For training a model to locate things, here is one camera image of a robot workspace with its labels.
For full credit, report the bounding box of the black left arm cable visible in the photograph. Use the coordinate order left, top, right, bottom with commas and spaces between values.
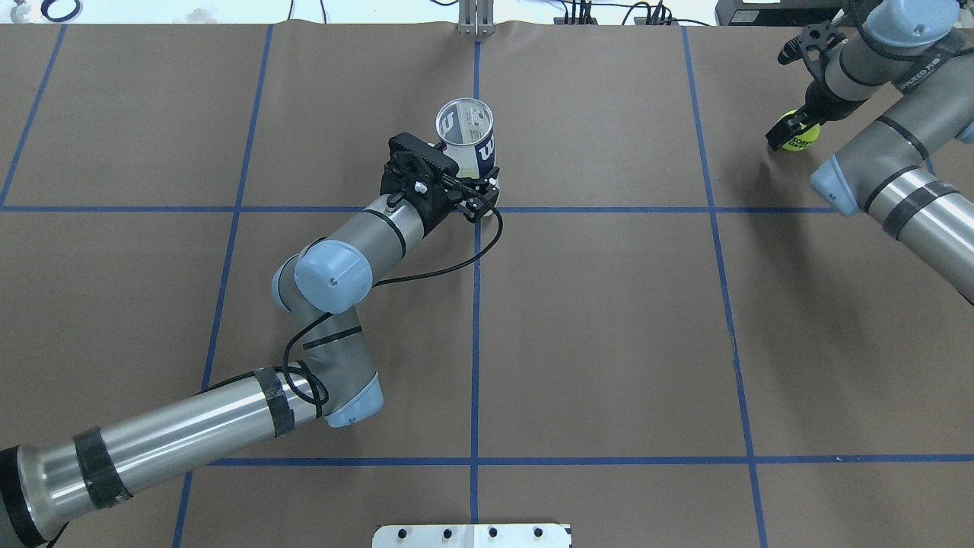
282, 202, 505, 408

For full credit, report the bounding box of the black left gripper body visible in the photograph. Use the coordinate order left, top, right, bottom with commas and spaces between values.
411, 165, 463, 237

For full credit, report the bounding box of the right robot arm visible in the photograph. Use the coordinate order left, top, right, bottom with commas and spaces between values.
766, 1, 973, 301

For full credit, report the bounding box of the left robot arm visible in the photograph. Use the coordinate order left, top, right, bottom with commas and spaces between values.
2, 154, 500, 547

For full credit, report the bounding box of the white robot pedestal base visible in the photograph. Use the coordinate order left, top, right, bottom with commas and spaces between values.
371, 523, 574, 547

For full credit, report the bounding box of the Wilson tennis ball can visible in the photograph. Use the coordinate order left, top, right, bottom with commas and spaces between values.
435, 97, 496, 178

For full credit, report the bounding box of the blue tape roll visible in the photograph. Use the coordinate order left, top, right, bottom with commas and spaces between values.
40, 0, 84, 24

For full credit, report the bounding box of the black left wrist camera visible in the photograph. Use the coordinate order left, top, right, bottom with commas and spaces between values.
380, 132, 459, 223

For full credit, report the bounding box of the black box with white label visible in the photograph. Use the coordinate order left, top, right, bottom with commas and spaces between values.
714, 1, 843, 27

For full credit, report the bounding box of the aluminium frame post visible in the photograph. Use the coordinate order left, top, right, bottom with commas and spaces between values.
457, 0, 496, 37

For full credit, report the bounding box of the tennis ball with Roland Garros print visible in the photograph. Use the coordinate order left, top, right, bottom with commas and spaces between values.
781, 122, 822, 151

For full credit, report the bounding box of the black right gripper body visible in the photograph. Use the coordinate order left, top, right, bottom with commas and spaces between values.
803, 76, 865, 122

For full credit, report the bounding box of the black braided right camera cable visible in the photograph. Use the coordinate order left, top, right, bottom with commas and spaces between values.
837, 0, 974, 96

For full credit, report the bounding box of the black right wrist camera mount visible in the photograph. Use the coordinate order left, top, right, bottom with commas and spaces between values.
776, 21, 848, 81

